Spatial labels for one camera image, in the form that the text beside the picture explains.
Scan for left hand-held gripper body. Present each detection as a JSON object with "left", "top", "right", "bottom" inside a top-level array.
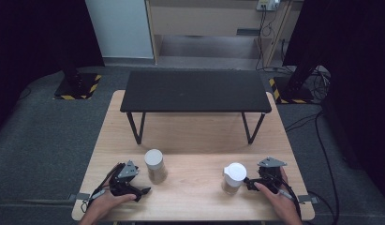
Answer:
[{"left": 109, "top": 159, "right": 141, "bottom": 198}]

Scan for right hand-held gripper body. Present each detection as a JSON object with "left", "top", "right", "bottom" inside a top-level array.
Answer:
[{"left": 257, "top": 157, "right": 289, "bottom": 193}]

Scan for glass jar with white flip lid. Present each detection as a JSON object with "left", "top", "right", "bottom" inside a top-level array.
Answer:
[{"left": 221, "top": 161, "right": 248, "bottom": 197}]

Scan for glass jar with grey lid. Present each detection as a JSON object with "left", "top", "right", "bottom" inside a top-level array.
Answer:
[{"left": 143, "top": 148, "right": 169, "bottom": 186}]

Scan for person's left hand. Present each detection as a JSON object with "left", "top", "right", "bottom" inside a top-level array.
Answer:
[{"left": 88, "top": 191, "right": 138, "bottom": 220}]

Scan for person's right hand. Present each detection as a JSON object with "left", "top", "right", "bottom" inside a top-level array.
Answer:
[{"left": 253, "top": 166, "right": 296, "bottom": 218}]

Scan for grey table clamp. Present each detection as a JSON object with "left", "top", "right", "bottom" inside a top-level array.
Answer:
[
  {"left": 67, "top": 192, "right": 92, "bottom": 203},
  {"left": 297, "top": 193, "right": 320, "bottom": 205}
]

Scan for stand with hazard-striped base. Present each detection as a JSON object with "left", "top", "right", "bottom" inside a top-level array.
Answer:
[
  {"left": 268, "top": 55, "right": 317, "bottom": 105},
  {"left": 52, "top": 59, "right": 103, "bottom": 101}
]

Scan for black raised shelf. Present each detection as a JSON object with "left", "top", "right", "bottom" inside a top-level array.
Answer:
[{"left": 119, "top": 69, "right": 273, "bottom": 146}]

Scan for dark curtain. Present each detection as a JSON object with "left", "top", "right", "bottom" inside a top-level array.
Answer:
[
  {"left": 282, "top": 0, "right": 385, "bottom": 195},
  {"left": 0, "top": 0, "right": 106, "bottom": 136}
]

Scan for white panel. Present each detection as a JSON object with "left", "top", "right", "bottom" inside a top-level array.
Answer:
[{"left": 84, "top": 0, "right": 155, "bottom": 60}]

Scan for white power strip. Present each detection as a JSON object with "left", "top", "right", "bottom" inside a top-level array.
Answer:
[{"left": 256, "top": 0, "right": 281, "bottom": 12}]

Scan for left hand-held gripper cable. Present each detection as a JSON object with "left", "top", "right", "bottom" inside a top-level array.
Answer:
[{"left": 81, "top": 162, "right": 124, "bottom": 214}]

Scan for hand-held gripper cable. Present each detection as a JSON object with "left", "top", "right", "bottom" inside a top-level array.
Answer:
[
  {"left": 268, "top": 173, "right": 304, "bottom": 220},
  {"left": 81, "top": 162, "right": 124, "bottom": 214}
]

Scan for right hand-held gripper cable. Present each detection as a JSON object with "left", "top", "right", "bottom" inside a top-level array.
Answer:
[{"left": 268, "top": 173, "right": 304, "bottom": 220}]

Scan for black floor cable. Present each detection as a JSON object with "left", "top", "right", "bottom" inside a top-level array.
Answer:
[{"left": 285, "top": 110, "right": 341, "bottom": 225}]

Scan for tangled cable bundle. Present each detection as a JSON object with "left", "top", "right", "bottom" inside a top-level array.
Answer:
[{"left": 311, "top": 67, "right": 333, "bottom": 103}]

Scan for black power cables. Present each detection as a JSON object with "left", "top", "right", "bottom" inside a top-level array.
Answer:
[{"left": 255, "top": 5, "right": 277, "bottom": 72}]

